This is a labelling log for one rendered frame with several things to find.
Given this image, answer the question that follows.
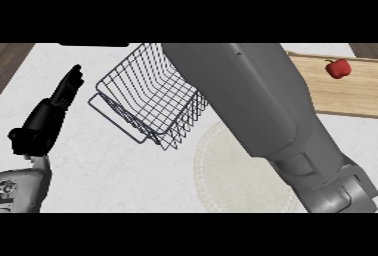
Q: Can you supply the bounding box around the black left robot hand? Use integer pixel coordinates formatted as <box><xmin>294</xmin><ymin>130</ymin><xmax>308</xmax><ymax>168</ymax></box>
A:
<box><xmin>8</xmin><ymin>64</ymin><xmax>86</xmax><ymax>158</ymax></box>

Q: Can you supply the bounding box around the grey wire basket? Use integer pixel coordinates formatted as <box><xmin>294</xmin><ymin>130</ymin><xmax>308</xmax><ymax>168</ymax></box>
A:
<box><xmin>88</xmin><ymin>43</ymin><xmax>210</xmax><ymax>152</ymax></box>

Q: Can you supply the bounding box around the red bell pepper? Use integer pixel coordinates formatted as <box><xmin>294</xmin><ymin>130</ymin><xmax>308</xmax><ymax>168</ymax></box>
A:
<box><xmin>324</xmin><ymin>58</ymin><xmax>353</xmax><ymax>80</ymax></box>

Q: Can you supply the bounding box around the wooden cutting board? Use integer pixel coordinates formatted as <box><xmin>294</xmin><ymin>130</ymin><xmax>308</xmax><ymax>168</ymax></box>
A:
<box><xmin>285</xmin><ymin>50</ymin><xmax>378</xmax><ymax>120</ymax></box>

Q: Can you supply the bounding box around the round cream placemat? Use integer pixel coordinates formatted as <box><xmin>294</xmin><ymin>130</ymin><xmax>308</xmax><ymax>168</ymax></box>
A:
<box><xmin>192</xmin><ymin>120</ymin><xmax>309</xmax><ymax>214</ymax></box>

